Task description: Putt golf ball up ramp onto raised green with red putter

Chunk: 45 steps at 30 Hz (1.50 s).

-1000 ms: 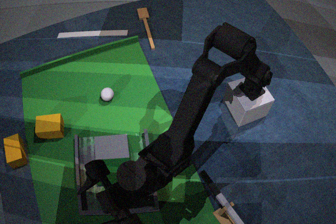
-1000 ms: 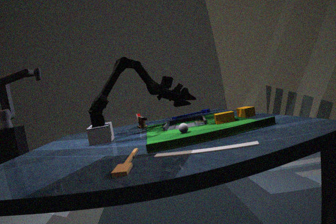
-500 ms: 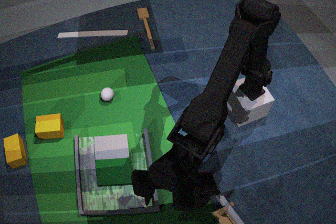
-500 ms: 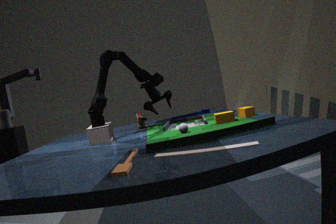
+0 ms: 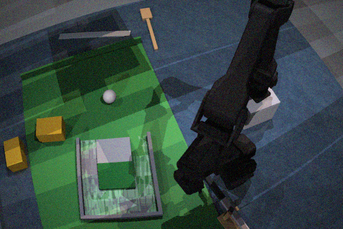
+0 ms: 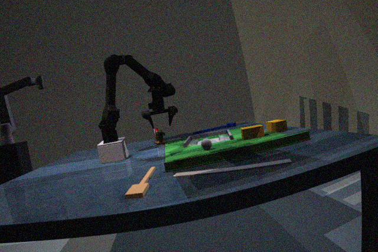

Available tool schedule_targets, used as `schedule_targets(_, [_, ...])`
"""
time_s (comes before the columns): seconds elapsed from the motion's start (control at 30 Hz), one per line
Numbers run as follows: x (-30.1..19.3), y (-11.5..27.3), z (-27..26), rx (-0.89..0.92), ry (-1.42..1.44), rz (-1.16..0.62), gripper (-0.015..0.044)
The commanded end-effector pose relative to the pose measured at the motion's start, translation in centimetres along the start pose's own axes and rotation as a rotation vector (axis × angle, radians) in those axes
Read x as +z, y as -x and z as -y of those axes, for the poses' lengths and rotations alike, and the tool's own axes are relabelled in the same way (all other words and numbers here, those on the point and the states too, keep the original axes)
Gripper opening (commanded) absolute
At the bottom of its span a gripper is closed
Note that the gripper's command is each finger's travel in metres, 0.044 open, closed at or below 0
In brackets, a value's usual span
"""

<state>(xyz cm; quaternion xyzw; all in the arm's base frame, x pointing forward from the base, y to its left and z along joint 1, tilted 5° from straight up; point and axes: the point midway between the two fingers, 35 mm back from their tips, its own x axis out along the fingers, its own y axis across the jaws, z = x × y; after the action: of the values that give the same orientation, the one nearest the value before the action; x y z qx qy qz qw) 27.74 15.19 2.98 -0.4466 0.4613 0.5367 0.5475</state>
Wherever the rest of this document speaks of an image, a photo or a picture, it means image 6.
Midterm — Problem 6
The green mat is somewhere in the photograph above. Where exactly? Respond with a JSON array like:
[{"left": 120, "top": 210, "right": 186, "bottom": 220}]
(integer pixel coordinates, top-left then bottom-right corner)
[{"left": 165, "top": 127, "right": 289, "bottom": 172}]

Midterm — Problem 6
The white golf ball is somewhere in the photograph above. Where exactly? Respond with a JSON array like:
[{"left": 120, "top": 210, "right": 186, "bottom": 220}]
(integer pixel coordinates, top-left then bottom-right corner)
[{"left": 201, "top": 139, "right": 212, "bottom": 149}]

